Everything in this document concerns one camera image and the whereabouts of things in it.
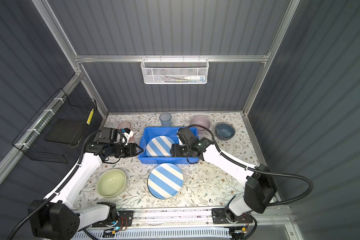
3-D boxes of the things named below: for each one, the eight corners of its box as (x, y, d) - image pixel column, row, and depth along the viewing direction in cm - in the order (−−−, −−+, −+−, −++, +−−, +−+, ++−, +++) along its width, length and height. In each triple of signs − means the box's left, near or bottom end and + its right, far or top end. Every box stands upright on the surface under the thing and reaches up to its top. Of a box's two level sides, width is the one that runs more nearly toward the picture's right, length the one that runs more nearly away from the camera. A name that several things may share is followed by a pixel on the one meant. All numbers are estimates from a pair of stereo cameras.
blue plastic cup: (160, 132, 110) (158, 120, 100) (161, 124, 115) (159, 112, 105) (171, 132, 110) (170, 120, 100) (172, 124, 115) (171, 112, 105)
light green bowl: (97, 199, 81) (91, 196, 76) (106, 173, 91) (101, 168, 86) (124, 199, 81) (120, 196, 76) (130, 173, 91) (127, 168, 86)
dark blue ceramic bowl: (216, 140, 105) (217, 135, 101) (213, 126, 113) (214, 122, 109) (234, 140, 105) (237, 135, 101) (231, 126, 113) (233, 122, 109)
